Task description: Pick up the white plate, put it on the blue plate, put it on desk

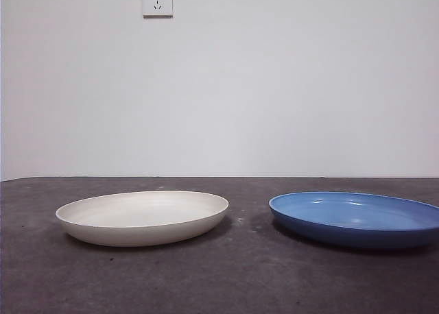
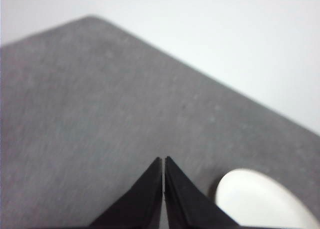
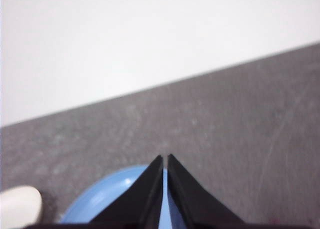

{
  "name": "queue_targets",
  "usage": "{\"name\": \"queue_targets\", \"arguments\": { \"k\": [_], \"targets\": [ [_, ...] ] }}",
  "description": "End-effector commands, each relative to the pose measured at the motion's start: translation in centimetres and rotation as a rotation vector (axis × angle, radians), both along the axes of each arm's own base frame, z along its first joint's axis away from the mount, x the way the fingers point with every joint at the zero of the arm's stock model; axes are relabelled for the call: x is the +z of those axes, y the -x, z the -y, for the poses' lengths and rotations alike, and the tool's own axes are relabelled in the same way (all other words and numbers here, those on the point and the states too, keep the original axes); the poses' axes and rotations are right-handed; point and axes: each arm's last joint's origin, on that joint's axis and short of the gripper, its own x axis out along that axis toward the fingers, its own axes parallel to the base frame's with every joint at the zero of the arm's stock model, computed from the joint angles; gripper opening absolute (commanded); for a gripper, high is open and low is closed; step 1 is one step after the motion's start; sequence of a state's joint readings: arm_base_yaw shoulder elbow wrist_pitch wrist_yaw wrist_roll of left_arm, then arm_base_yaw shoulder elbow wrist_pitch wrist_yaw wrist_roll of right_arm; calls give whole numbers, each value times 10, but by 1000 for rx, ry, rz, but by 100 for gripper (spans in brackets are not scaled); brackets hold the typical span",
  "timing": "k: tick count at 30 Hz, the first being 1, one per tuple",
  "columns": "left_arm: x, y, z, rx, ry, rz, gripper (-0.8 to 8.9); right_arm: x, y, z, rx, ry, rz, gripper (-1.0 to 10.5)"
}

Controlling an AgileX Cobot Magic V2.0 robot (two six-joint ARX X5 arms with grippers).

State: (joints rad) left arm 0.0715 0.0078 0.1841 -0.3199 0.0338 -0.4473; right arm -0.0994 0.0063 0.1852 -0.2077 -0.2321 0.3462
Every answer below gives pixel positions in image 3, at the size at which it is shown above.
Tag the blue plate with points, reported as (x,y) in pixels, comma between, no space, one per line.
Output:
(100,201)

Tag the white plate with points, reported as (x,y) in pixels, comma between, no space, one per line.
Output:
(17,206)

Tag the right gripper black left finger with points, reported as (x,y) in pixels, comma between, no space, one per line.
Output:
(140,201)

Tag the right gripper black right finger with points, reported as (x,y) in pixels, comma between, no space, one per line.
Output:
(195,201)

